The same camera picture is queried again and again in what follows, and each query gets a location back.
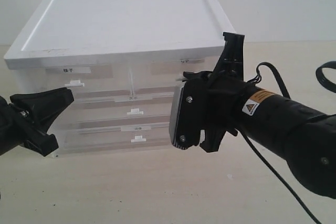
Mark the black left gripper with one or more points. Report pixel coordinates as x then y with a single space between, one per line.
38 110

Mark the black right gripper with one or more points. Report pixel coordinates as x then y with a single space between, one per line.
224 86

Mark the wide drawer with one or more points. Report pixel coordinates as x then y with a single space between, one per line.
105 110
114 138

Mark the small drawer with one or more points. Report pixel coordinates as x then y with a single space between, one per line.
98 80
150 77

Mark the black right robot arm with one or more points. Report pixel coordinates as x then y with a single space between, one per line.
302 136

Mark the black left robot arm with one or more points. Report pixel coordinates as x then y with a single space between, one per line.
7 116

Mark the white translucent drawer cabinet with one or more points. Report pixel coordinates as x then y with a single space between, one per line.
79 33

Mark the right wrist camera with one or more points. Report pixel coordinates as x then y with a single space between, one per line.
187 113

